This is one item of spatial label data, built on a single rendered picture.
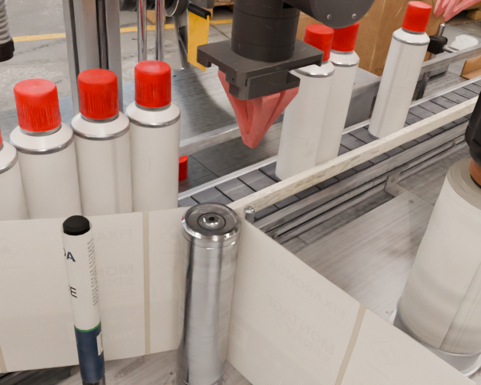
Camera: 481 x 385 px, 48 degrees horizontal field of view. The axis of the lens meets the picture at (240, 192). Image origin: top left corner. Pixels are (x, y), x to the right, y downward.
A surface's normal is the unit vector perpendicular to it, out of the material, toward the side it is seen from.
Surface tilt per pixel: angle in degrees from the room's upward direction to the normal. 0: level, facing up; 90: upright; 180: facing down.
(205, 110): 0
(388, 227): 0
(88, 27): 90
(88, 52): 90
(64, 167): 90
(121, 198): 90
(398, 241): 0
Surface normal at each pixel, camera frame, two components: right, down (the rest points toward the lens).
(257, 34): -0.22, 0.55
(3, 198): 0.70, 0.47
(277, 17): 0.22, 0.59
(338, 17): 0.48, 0.54
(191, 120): 0.09, -0.81
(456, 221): -0.90, 0.19
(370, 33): -0.69, 0.37
